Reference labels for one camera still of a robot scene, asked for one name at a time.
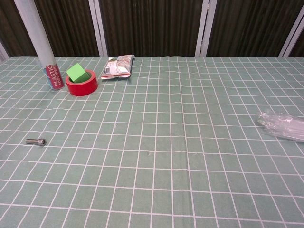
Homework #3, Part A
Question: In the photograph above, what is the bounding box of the small silver screw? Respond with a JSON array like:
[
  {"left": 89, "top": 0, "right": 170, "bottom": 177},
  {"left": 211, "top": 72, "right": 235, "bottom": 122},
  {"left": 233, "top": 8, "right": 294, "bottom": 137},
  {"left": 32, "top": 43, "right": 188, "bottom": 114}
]
[{"left": 25, "top": 138, "right": 48, "bottom": 147}]

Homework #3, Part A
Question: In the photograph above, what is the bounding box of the green checkered tablecloth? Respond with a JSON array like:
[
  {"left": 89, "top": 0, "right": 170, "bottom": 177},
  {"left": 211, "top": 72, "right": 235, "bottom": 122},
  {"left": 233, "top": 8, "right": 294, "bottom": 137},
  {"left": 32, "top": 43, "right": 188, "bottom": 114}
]
[{"left": 0, "top": 56, "right": 304, "bottom": 228}]

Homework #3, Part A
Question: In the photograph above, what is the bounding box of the silver snack packet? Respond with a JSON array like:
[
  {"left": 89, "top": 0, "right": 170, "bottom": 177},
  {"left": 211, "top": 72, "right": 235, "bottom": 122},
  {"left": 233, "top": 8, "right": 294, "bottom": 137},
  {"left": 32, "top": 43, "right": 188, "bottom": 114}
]
[{"left": 100, "top": 54, "right": 135, "bottom": 80}]

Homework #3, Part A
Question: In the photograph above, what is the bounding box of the red tape roll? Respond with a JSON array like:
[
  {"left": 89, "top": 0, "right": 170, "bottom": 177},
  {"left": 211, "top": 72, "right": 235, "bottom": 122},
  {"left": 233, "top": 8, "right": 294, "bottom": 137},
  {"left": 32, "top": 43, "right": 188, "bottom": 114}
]
[{"left": 65, "top": 69, "right": 98, "bottom": 96}]

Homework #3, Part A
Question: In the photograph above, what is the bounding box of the green cube block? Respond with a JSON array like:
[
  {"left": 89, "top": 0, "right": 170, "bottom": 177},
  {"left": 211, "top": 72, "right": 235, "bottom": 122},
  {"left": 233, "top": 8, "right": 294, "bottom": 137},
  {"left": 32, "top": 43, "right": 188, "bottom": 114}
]
[{"left": 66, "top": 63, "right": 91, "bottom": 84}]

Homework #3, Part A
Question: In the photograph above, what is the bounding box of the white framed dark partition screen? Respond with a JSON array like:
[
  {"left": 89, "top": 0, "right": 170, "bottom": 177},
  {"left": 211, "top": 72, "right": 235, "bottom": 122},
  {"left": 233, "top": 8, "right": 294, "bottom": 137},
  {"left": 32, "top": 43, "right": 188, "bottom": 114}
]
[{"left": 0, "top": 0, "right": 304, "bottom": 58}]

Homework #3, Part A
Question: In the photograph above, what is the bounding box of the clear plastic bag bundle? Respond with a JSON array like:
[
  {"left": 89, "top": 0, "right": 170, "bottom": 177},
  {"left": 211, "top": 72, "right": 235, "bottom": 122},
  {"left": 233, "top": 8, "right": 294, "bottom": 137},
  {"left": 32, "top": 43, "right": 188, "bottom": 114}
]
[{"left": 256, "top": 109, "right": 304, "bottom": 143}]

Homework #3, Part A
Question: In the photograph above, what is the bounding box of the plastic food wrap roll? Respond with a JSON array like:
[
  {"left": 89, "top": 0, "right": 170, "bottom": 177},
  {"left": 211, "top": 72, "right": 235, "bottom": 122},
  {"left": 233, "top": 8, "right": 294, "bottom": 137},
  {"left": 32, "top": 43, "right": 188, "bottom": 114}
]
[{"left": 14, "top": 0, "right": 65, "bottom": 91}]

